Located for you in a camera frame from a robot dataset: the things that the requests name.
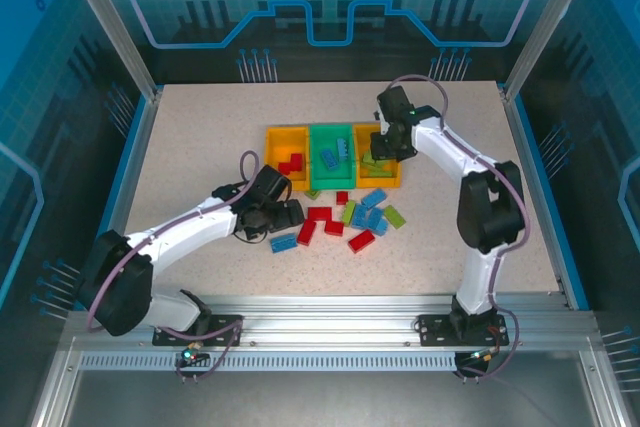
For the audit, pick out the wide aluminium base rail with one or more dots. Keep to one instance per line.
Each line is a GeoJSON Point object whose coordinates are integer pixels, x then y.
{"type": "Point", "coordinates": [325, 319]}

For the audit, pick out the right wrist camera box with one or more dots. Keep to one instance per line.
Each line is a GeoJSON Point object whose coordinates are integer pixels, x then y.
{"type": "Point", "coordinates": [381, 119]}

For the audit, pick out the green plastic bin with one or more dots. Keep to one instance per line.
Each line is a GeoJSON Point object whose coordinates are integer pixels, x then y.
{"type": "Point", "coordinates": [330, 179]}

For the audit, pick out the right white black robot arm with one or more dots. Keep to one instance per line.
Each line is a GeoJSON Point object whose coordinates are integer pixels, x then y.
{"type": "Point", "coordinates": [475, 277]}

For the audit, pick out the small blue lego brick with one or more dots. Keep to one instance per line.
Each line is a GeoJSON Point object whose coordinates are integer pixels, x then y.
{"type": "Point", "coordinates": [382, 227]}

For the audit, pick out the yellow plastic bin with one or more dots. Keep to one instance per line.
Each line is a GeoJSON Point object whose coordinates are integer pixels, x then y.
{"type": "Point", "coordinates": [272, 147]}
{"type": "Point", "coordinates": [380, 183]}

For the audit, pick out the aluminium frame post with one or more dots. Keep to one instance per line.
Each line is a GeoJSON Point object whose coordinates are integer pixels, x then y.
{"type": "Point", "coordinates": [117, 27]}
{"type": "Point", "coordinates": [546, 22]}

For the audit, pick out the small adapter with LED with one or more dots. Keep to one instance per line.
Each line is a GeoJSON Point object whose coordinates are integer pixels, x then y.
{"type": "Point", "coordinates": [190, 354]}
{"type": "Point", "coordinates": [482, 357]}

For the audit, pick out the small green lego brick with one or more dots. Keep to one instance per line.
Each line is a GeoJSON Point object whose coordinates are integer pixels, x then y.
{"type": "Point", "coordinates": [370, 166]}
{"type": "Point", "coordinates": [312, 194]}

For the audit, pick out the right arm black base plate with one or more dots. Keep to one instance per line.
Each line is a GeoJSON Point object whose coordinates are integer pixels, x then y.
{"type": "Point", "coordinates": [432, 329]}

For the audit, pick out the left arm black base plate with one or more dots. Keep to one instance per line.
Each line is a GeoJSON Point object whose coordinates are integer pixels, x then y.
{"type": "Point", "coordinates": [225, 332]}

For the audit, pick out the aluminium side rail blue edge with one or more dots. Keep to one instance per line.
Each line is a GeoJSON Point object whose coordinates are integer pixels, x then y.
{"type": "Point", "coordinates": [536, 172]}
{"type": "Point", "coordinates": [127, 174]}

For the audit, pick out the steel bottom plate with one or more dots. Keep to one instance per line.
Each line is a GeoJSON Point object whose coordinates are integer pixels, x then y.
{"type": "Point", "coordinates": [325, 402]}

